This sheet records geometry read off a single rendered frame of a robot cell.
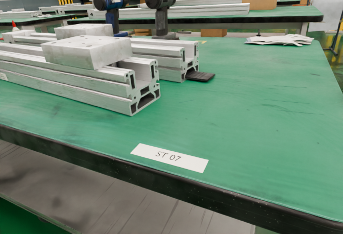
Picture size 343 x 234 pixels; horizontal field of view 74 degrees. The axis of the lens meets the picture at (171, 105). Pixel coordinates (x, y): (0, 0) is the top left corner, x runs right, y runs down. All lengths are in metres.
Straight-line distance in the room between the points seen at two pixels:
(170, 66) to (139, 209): 0.63
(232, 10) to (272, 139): 1.84
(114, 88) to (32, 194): 0.89
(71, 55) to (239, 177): 0.37
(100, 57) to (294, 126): 0.36
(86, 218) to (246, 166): 0.82
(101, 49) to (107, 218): 0.71
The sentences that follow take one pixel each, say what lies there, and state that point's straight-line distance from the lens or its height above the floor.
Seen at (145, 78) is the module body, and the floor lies 0.83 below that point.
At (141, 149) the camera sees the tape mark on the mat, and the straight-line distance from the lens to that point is 0.35.
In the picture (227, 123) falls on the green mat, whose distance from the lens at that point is 0.40.
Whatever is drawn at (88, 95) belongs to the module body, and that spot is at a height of 0.80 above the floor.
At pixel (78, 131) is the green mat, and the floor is 0.78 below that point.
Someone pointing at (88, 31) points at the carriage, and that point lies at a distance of 0.76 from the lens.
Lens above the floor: 0.99
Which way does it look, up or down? 26 degrees down
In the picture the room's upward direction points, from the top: 4 degrees counter-clockwise
